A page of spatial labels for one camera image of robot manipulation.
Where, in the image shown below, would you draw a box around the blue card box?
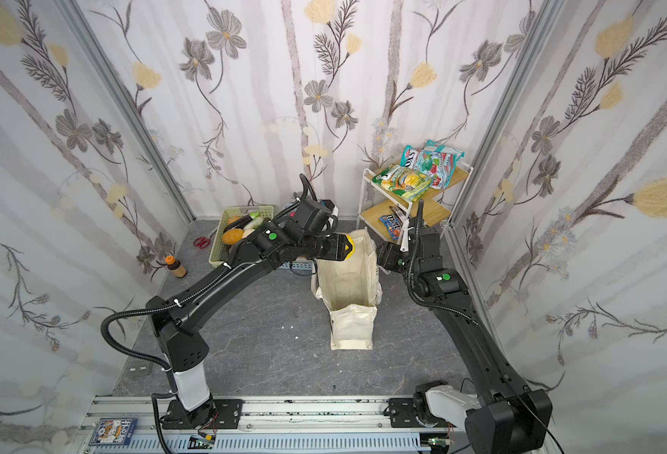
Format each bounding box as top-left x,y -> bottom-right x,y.
89,418 -> 138,446

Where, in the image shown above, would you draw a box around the red handled scissors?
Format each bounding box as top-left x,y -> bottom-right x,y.
193,228 -> 217,250

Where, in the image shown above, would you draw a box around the dark eggplant toy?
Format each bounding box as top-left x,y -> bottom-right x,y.
224,211 -> 261,233

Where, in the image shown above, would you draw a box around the orange potato toy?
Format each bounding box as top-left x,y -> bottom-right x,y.
221,228 -> 244,246

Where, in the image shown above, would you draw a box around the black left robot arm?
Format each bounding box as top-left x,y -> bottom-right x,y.
101,221 -> 355,429

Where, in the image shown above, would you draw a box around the green yellow snack bag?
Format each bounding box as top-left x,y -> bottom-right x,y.
372,164 -> 434,202

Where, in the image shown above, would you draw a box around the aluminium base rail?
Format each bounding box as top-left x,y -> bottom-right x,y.
70,395 -> 476,453

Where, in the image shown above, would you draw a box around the blue candy bag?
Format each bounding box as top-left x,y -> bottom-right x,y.
379,206 -> 403,242

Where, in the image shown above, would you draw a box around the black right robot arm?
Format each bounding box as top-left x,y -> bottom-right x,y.
377,242 -> 553,453

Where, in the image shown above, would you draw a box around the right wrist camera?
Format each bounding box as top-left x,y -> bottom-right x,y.
404,199 -> 442,274

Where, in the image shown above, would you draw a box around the green white snack bag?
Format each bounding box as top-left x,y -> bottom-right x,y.
400,146 -> 420,168

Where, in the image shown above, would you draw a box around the cream canvas tote bag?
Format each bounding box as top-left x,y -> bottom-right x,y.
311,229 -> 382,350

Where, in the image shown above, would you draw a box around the white wire wooden shelf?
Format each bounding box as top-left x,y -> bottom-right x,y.
357,158 -> 474,243

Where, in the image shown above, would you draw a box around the white radish toy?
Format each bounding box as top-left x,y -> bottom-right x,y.
244,217 -> 265,231

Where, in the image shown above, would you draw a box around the blue plastic basket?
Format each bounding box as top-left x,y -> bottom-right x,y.
280,258 -> 314,272

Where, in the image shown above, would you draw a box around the teal pink snack bag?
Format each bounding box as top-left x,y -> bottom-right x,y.
413,140 -> 466,189

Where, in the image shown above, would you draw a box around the green plastic basket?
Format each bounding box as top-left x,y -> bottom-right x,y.
208,205 -> 275,268

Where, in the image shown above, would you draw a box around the brown glass bottle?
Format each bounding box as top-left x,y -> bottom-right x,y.
164,255 -> 188,278

